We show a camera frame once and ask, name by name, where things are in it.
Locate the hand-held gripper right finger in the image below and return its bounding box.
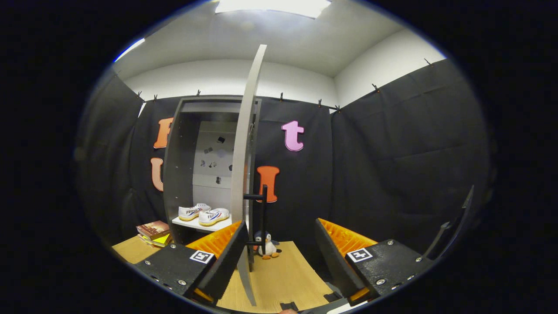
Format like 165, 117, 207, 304
314, 218, 435, 307

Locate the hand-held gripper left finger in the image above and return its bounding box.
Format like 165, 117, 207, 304
133, 220, 249, 307

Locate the white striped shoe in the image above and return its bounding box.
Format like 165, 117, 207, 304
199, 208, 230, 226
178, 203, 211, 222

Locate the black door handle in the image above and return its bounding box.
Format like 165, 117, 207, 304
243, 184, 269, 256

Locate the dark grey shoe cabinet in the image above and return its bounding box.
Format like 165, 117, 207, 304
163, 96, 262, 271

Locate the beige shoe cabinet door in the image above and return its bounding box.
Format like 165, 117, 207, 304
230, 44, 268, 307

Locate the white cabinet shelf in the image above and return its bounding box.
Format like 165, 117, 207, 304
172, 216, 233, 232

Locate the penguin plush toy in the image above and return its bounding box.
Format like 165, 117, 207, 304
254, 230, 282, 260

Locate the yellow book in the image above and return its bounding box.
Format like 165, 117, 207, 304
139, 233, 173, 248

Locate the brown cover book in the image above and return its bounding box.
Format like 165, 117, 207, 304
136, 221, 170, 240

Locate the black backdrop cloth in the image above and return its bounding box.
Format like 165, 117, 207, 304
74, 59, 491, 280

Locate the small ceiling light panel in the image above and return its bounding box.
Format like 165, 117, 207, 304
114, 38, 146, 62

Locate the large ceiling light panel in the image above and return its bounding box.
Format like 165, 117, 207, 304
215, 0, 332, 19

